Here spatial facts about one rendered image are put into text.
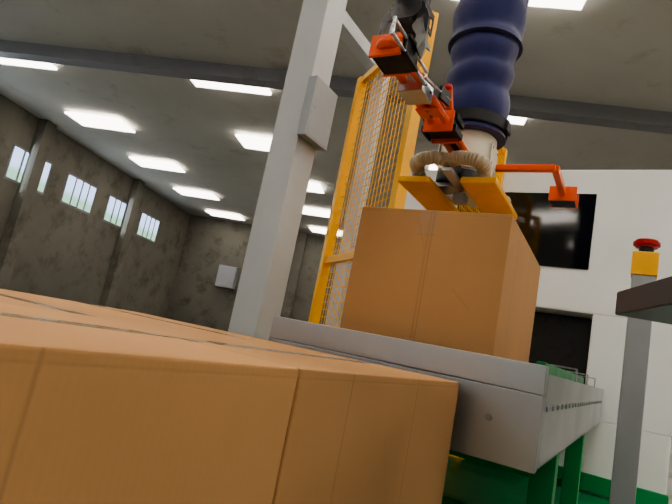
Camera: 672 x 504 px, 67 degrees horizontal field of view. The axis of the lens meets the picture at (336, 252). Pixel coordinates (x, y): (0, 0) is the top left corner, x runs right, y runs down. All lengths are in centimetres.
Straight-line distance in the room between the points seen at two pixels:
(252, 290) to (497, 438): 148
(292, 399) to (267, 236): 185
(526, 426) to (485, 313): 27
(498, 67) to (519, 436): 109
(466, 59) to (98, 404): 155
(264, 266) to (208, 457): 190
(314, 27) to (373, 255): 163
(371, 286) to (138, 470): 100
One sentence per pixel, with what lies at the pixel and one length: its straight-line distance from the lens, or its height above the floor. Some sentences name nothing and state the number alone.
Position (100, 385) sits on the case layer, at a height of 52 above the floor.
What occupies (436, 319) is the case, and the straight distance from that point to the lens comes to 128.
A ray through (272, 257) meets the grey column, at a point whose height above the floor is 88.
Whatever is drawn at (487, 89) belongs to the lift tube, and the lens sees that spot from 169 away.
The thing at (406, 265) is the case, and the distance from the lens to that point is 132.
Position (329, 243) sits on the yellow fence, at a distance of 284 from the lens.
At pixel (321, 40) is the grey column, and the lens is 271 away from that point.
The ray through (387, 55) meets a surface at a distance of 116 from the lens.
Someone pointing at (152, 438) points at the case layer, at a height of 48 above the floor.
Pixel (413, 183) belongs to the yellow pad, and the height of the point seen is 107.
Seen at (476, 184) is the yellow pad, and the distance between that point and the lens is 149.
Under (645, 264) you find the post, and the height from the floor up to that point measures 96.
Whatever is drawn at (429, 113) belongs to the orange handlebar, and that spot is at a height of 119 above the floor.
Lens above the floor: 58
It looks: 9 degrees up
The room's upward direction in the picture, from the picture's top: 11 degrees clockwise
